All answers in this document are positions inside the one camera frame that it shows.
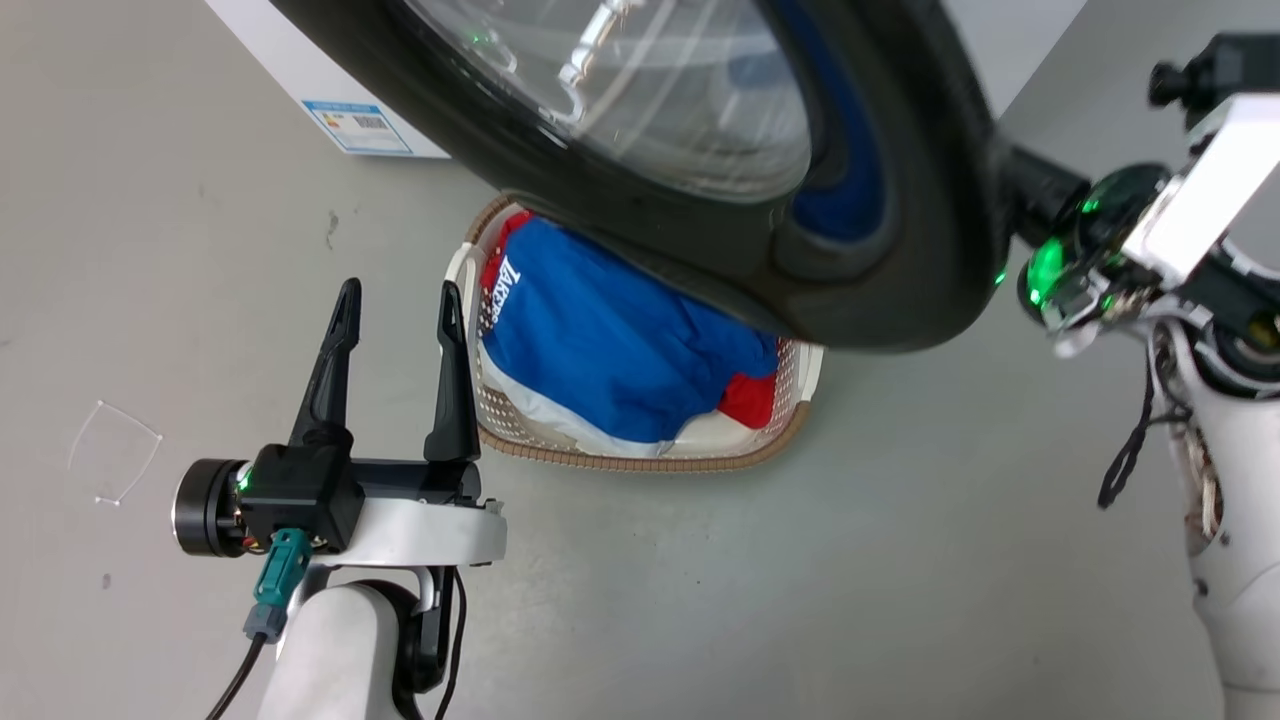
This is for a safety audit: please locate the blue jersey with white lettering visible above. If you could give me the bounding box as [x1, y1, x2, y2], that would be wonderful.
[478, 215, 781, 446]

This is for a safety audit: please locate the black round washing machine door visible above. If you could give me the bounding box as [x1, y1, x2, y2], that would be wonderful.
[270, 0, 1011, 353]

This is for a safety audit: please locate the white washing machine body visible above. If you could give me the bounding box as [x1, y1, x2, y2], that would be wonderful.
[205, 0, 1088, 159]

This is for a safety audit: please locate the looped black cable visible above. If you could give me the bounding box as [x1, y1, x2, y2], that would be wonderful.
[1098, 345, 1191, 511]

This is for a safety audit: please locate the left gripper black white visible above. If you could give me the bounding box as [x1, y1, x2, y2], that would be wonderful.
[172, 278, 507, 567]

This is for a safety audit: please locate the blue energy label sticker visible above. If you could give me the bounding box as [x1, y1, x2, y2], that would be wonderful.
[303, 100, 413, 156]

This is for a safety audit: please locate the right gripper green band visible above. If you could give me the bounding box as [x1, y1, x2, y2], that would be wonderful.
[1003, 146, 1183, 358]

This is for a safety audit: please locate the white woven-rim laundry basket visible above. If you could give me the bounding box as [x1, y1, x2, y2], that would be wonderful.
[445, 195, 826, 474]

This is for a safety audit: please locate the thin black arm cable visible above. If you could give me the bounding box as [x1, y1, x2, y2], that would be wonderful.
[435, 568, 469, 720]

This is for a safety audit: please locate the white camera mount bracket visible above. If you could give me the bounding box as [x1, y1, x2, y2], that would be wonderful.
[1120, 95, 1280, 288]

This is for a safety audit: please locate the red garment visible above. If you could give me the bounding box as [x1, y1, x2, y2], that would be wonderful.
[480, 210, 779, 431]

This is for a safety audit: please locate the teal connector black cable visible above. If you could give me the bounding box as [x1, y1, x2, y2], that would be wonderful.
[205, 528, 313, 720]

